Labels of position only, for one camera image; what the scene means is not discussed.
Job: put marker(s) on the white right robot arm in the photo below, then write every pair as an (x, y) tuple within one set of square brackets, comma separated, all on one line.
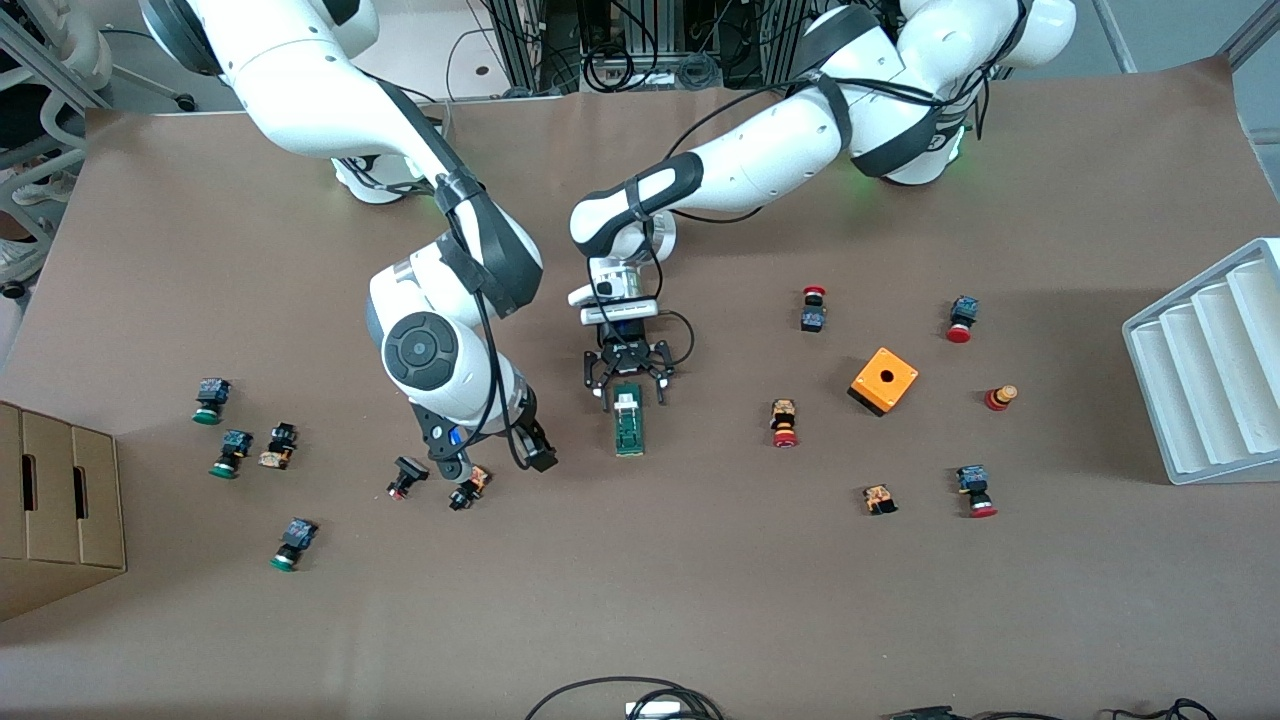
[(300, 90)]

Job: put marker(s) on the red push button orange block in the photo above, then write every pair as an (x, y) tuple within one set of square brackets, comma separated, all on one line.
[(784, 420)]

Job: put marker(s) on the brown cardboard box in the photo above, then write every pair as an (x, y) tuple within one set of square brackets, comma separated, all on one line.
[(55, 520)]

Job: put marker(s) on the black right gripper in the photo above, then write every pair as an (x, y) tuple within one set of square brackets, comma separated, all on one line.
[(527, 428)]

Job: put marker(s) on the orange button enclosure box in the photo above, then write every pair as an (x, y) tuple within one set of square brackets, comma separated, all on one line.
[(875, 392)]

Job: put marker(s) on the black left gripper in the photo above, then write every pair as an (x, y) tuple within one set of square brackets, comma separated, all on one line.
[(627, 354)]

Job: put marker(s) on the white plug adapter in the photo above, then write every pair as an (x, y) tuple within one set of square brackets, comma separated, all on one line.
[(655, 711)]

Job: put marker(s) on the red yellow button head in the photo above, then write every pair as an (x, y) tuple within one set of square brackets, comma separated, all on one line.
[(999, 398)]

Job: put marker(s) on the red push button black block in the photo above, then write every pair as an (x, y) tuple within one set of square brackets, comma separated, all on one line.
[(813, 318)]

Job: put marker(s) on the red push button blue block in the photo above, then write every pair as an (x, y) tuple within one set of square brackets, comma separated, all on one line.
[(974, 485), (963, 312)]

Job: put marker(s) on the black square push button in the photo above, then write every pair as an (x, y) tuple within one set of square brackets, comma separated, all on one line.
[(408, 472)]

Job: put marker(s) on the green push button blue block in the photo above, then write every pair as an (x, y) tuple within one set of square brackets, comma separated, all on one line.
[(211, 395), (233, 447), (296, 538)]

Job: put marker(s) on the white metal chair frame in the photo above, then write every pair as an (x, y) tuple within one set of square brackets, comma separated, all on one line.
[(50, 60)]

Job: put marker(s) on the white ridged plastic tray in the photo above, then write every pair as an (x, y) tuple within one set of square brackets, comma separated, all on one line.
[(1200, 380)]

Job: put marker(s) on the orange black contact block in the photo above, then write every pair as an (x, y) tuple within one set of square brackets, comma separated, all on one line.
[(879, 498)]

